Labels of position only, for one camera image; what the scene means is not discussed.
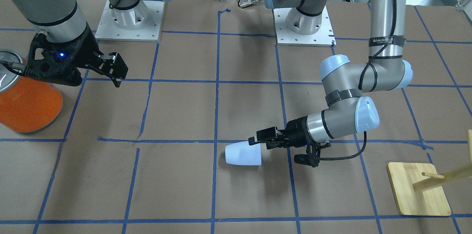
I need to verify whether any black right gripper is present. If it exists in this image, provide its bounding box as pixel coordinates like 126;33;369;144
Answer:
22;27;128;87

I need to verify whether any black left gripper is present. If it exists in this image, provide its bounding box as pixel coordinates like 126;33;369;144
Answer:
248;116;329;168

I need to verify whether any light blue cup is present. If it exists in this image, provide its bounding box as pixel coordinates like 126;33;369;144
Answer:
225;141;262;166

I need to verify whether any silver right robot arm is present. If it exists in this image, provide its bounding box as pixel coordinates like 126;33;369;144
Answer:
1;0;171;87

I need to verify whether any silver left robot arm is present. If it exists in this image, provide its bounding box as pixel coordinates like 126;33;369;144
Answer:
240;0;413;167

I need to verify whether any orange can with grey lid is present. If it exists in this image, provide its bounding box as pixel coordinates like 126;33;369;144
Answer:
0;65;63;133

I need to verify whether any wooden mug tree stand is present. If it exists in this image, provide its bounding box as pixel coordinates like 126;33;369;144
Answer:
387;130;472;216

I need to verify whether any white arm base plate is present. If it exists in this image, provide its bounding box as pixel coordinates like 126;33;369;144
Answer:
273;7;337;47
96;1;165;42

